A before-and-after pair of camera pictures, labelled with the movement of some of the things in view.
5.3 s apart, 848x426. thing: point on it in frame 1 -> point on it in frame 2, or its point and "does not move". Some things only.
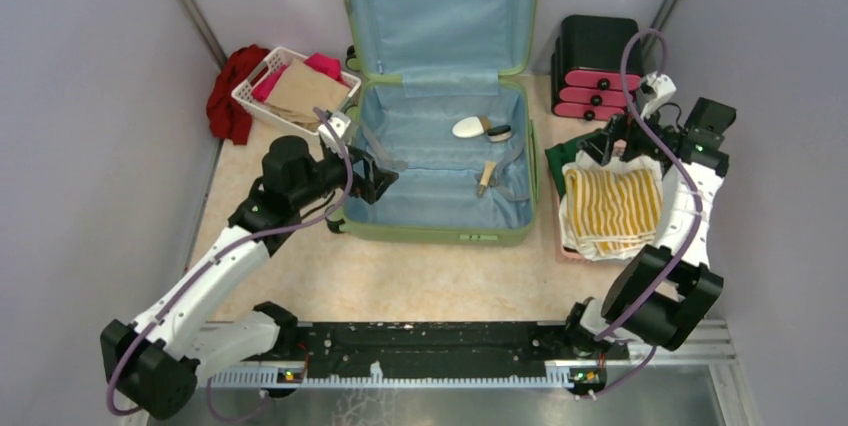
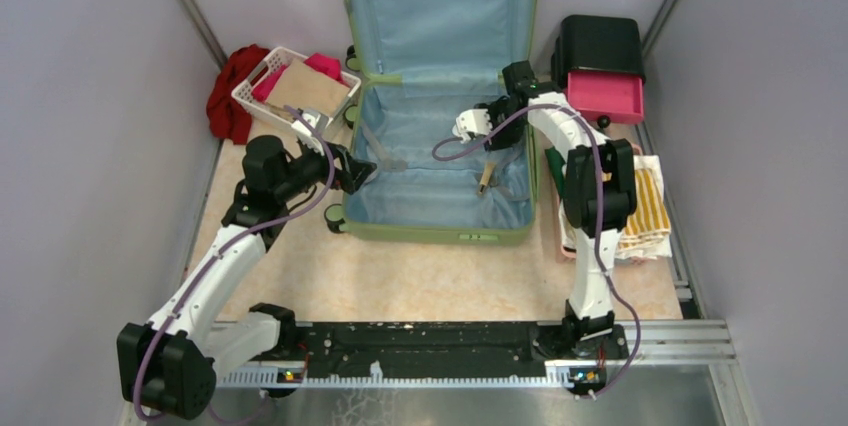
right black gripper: x=621 y=127 -> x=498 y=141
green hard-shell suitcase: x=438 y=43 does not move
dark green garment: x=559 y=155 does not move
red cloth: x=227 y=117 does not move
